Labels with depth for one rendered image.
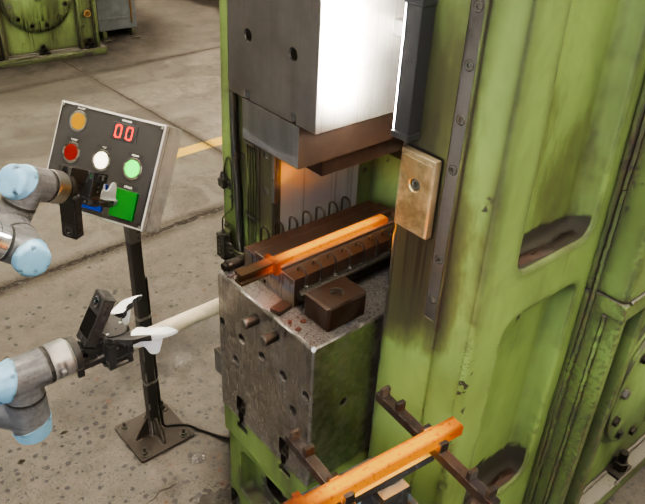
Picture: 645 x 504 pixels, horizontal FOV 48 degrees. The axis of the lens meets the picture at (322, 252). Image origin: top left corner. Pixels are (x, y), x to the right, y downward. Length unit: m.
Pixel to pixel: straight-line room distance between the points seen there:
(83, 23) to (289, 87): 5.07
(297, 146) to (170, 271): 2.06
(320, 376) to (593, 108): 0.81
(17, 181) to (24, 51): 4.79
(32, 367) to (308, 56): 0.77
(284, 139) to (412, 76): 0.32
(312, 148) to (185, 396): 1.51
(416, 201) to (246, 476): 1.14
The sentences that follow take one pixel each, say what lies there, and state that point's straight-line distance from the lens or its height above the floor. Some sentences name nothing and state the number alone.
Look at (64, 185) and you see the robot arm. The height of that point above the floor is 1.17.
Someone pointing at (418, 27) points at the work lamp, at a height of 1.59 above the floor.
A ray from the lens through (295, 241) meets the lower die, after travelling 1.79.
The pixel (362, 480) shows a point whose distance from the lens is 1.27.
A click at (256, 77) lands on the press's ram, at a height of 1.42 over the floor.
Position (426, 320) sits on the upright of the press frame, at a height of 0.99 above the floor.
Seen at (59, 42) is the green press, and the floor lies 0.13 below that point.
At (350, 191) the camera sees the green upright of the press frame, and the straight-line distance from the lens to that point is 2.05.
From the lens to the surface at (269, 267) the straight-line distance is 1.68.
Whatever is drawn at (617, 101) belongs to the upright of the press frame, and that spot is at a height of 1.43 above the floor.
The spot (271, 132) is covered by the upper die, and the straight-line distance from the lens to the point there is 1.55.
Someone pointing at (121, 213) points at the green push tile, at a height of 0.99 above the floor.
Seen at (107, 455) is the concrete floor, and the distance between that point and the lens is 2.65.
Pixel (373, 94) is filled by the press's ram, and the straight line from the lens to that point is 1.51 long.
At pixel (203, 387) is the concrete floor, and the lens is 2.83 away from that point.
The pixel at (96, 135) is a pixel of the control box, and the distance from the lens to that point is 2.02.
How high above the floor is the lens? 1.93
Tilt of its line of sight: 33 degrees down
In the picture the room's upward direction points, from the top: 3 degrees clockwise
